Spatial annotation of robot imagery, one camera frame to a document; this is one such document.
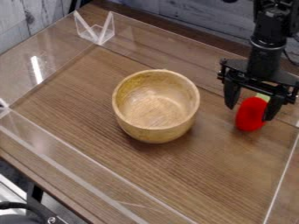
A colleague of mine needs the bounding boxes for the black cable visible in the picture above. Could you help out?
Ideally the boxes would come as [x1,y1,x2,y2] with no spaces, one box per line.
[0,201,50,224]

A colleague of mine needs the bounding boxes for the light wooden bowl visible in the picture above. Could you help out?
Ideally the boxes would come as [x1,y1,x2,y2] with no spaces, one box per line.
[112,69,201,144]

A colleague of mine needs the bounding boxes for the clear acrylic tray wall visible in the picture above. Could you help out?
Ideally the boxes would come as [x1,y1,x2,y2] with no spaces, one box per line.
[0,8,299,224]

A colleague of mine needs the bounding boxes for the black metal table frame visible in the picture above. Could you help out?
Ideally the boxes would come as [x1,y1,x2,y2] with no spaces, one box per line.
[26,183,69,224]

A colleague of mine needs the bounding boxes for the red plush fruit green leaf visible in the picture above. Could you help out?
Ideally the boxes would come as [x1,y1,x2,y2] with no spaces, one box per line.
[234,94,269,131]

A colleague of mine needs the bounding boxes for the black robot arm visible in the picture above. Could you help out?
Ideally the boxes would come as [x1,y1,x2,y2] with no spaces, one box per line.
[217,0,299,121]

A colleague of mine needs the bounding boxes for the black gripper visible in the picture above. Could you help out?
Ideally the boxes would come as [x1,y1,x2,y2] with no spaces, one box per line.
[217,59,299,121]

